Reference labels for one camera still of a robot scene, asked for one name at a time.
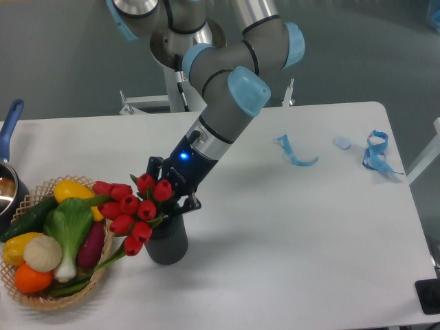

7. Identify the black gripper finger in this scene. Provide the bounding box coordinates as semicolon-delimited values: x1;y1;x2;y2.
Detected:
146;156;164;182
164;193;201;217

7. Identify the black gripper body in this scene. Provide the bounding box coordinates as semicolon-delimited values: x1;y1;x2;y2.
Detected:
161;134;218;198

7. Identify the red tulip bouquet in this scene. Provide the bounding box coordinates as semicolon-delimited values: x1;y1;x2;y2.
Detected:
92;173;175;270

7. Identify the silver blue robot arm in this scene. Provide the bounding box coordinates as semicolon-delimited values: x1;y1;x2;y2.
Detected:
107;1;305;216

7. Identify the dark grey ribbed vase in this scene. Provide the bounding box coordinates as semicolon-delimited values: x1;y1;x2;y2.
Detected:
145;215;188;265

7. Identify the yellow squash toy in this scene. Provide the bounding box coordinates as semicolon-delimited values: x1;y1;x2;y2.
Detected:
54;179;104;224

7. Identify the green bok choy toy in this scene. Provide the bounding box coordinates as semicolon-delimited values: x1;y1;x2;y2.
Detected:
43;198;94;283

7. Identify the purple sweet potato toy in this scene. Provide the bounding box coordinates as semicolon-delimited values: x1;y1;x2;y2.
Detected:
77;222;105;268

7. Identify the woven wicker basket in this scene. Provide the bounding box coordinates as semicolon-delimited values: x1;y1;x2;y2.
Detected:
0;174;115;311

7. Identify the green cucumber toy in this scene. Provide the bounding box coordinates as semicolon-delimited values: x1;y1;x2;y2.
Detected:
1;196;58;243

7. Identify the cream steamed bun toy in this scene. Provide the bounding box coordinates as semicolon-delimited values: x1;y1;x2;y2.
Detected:
23;235;63;272

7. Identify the green pea pod toy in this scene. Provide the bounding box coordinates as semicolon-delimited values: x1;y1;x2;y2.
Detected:
48;272;92;298

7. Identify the small blue cap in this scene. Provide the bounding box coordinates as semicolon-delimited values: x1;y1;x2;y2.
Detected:
333;136;351;150

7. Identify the yellow bell pepper toy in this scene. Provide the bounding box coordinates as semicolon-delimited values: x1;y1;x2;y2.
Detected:
2;232;43;267

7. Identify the orange fruit toy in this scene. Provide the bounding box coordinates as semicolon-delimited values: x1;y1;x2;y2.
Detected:
14;263;53;294

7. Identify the black device at edge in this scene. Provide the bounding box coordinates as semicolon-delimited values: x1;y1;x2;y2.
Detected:
415;278;439;315

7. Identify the curved blue strap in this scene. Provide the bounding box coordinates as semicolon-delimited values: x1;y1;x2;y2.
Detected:
273;134;320;168

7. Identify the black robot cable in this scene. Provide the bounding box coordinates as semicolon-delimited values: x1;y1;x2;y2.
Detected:
173;54;191;113

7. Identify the blue handled saucepan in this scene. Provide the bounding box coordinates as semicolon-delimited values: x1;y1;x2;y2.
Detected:
1;99;29;234

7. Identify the tangled blue strap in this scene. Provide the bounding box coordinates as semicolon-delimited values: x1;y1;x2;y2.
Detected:
361;129;406;177

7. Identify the white frame at right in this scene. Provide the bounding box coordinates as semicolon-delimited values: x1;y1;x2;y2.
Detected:
406;118;439;185

